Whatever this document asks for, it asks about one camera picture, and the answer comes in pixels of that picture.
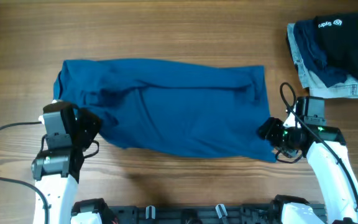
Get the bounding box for blue t-shirt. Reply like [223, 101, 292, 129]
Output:
[53, 59, 275, 162]

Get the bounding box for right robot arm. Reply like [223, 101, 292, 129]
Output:
[258, 96, 358, 223]

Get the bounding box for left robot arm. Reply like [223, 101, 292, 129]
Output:
[31, 101, 102, 223]

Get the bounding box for light grey denim shorts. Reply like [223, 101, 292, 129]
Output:
[287, 24, 358, 98]

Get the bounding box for navy blue folded garment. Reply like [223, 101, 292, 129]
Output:
[293, 20, 347, 88]

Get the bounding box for black garment with white logo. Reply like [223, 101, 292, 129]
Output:
[314, 12, 358, 79]

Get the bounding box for right black cable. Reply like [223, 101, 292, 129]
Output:
[273, 82, 358, 224]

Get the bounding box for black cable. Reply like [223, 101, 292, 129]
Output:
[273, 82, 358, 224]
[0, 121, 50, 224]

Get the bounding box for left black cable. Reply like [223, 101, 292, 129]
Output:
[0, 121, 50, 224]

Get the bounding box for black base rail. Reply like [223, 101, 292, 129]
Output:
[70, 198, 328, 224]

